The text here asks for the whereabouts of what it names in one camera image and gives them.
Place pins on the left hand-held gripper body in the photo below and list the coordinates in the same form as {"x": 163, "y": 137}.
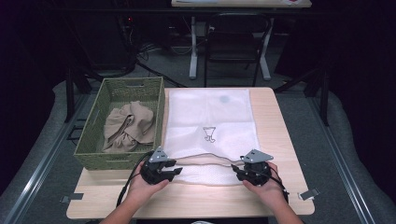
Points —
{"x": 154, "y": 172}

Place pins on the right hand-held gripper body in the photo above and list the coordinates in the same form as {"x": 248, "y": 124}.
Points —
{"x": 257, "y": 172}

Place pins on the beige garment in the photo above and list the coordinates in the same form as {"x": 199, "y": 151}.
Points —
{"x": 130, "y": 124}

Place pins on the white mesh laundry bag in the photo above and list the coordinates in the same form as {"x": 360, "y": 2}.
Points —
{"x": 211, "y": 112}

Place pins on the green woven basket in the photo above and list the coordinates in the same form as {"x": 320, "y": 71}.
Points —
{"x": 90, "y": 146}

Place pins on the person's left hand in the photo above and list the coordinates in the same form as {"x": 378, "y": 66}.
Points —
{"x": 141, "y": 191}

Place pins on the person's right hand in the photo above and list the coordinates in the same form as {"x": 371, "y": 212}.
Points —
{"x": 271, "y": 193}

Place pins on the grey table edge clip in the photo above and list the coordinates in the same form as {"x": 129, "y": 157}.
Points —
{"x": 308, "y": 194}
{"x": 73, "y": 197}

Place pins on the person's white clothing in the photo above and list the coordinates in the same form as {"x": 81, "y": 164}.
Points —
{"x": 201, "y": 222}

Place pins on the black metal stand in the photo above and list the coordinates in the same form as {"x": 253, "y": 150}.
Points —
{"x": 69, "y": 93}
{"x": 325, "y": 99}

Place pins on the desk with white legs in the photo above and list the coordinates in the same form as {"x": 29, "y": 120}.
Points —
{"x": 193, "y": 56}

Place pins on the black chair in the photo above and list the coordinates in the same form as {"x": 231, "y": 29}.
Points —
{"x": 233, "y": 43}

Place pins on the dark equipment cabinet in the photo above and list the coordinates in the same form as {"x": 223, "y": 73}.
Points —
{"x": 102, "y": 40}

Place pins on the metal floor rail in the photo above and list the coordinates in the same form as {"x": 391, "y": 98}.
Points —
{"x": 40, "y": 171}
{"x": 342, "y": 161}

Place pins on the black floor bracket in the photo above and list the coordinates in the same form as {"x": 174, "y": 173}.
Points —
{"x": 74, "y": 129}

